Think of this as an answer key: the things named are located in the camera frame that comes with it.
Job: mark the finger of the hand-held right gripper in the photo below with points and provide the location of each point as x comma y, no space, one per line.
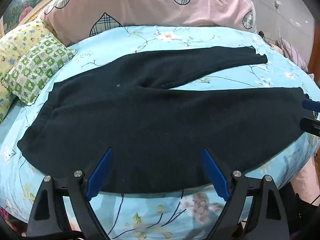
311,126
312,105

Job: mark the gold framed floral painting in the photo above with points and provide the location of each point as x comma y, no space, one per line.
27,2

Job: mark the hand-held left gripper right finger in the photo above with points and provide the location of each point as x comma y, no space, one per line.
215,177

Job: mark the white wall outlet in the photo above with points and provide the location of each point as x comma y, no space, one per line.
277,4

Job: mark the green checked pillow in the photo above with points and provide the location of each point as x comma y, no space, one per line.
37,67

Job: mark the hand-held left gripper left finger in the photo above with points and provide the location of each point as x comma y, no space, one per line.
100,177

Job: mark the striped pink cloth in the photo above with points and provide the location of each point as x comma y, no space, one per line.
293,55

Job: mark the black pants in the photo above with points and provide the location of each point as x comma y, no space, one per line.
150,120

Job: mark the pink quilt with plaid hearts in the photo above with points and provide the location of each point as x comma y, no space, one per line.
125,2

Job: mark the blue floral bed sheet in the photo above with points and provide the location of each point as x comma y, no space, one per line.
75,62

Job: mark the yellow printed pillow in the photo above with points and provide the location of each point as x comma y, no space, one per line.
15,42

